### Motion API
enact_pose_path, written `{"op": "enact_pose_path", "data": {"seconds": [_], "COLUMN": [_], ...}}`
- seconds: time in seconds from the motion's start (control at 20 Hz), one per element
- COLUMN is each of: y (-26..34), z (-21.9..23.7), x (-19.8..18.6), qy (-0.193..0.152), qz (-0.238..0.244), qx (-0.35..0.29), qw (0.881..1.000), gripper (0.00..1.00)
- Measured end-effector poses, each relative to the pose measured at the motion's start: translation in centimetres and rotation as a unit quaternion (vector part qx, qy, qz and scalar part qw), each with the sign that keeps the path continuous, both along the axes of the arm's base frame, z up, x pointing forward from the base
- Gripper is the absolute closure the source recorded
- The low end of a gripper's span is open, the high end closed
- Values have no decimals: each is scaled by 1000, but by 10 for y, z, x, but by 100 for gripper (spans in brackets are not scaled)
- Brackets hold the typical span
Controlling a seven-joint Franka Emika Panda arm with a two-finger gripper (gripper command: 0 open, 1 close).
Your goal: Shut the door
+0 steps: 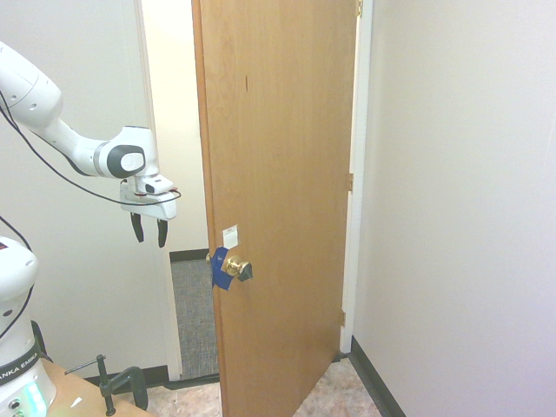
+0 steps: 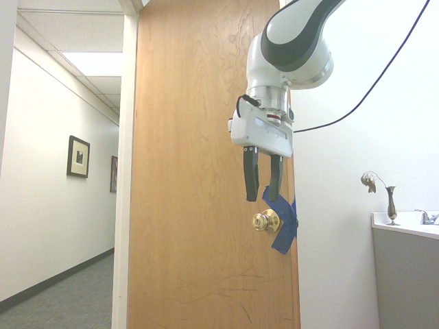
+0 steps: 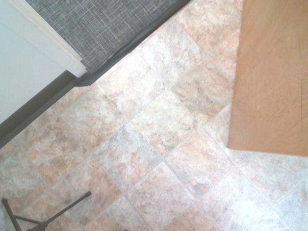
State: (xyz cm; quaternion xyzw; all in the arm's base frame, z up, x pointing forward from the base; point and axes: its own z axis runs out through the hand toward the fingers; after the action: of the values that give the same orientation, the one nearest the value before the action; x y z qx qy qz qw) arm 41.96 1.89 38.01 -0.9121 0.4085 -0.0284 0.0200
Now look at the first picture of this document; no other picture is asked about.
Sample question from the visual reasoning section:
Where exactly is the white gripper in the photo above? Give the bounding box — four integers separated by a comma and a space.
119, 182, 178, 248

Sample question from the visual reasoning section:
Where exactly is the brass door knob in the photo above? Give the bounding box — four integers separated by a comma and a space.
222, 255, 254, 282

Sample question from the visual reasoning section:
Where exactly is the brown wooden door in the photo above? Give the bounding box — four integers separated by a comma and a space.
191, 0, 363, 417

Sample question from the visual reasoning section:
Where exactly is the blue tape patch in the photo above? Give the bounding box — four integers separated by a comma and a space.
209, 246, 235, 291

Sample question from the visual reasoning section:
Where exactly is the grey hallway carpet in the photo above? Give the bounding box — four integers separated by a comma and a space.
170, 258, 220, 377

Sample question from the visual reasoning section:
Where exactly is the black C-clamp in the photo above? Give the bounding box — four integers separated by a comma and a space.
64, 354, 149, 416

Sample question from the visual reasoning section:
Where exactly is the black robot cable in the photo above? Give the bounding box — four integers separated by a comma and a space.
0, 93, 182, 344

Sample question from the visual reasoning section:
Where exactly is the white door frame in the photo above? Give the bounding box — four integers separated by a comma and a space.
134, 0, 374, 380

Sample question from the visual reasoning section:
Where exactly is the black wall baseboard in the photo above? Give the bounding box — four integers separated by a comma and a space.
85, 334, 407, 417

